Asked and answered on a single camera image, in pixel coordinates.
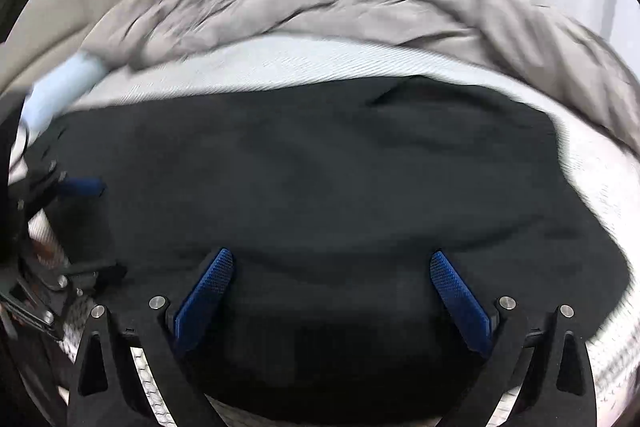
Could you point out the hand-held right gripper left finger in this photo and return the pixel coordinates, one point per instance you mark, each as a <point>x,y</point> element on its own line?
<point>202,302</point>

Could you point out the beige padded headboard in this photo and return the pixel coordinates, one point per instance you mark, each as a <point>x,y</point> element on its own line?
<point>80,2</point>

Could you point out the grey duvet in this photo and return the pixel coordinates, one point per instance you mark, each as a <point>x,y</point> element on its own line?
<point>320,7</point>

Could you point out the light blue pillow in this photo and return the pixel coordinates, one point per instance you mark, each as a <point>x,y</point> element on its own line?
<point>62,89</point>

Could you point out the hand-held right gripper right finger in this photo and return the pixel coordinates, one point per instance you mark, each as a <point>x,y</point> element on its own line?
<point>462,302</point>

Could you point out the black pants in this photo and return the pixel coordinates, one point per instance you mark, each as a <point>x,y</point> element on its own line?
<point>320,187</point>

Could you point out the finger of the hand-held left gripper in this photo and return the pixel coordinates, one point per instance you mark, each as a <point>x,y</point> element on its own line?
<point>95,276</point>
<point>82,188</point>

